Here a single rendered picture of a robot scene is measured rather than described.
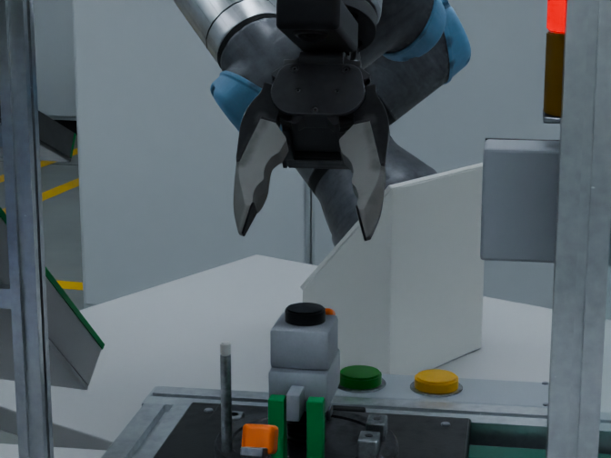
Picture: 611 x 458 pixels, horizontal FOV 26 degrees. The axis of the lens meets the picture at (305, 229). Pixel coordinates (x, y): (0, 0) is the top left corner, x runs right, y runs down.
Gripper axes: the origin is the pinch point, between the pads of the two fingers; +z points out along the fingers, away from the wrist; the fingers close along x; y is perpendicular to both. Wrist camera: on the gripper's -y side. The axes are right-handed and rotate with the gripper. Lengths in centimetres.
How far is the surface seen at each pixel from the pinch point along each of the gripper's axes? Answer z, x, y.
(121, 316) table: -24, 37, 74
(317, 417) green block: 13.0, -1.7, 5.6
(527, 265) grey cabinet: -138, -19, 277
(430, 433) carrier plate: 8.7, -9.0, 19.2
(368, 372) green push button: -0.3, -2.3, 29.2
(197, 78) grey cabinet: -186, 86, 251
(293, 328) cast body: 6.8, 0.5, 4.0
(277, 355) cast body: 8.6, 1.6, 5.0
